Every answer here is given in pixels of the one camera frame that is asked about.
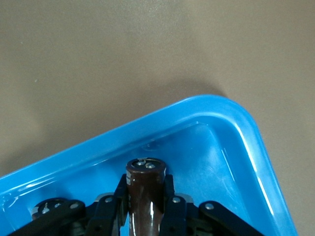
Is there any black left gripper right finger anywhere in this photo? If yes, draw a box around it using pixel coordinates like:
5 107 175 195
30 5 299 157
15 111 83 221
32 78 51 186
158 174 188 236

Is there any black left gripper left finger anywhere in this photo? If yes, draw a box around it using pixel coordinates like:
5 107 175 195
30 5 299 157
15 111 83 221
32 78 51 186
85 174 128 236

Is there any long brown electrolytic capacitor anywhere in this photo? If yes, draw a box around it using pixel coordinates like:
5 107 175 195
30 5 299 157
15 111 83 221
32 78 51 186
126 157 167 236

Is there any small black terminal block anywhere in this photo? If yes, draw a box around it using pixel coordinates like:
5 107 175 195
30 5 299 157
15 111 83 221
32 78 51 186
31 198 67 222

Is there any blue plastic tray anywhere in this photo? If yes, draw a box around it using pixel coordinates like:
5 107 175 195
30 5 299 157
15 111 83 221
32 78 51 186
0 94 300 236

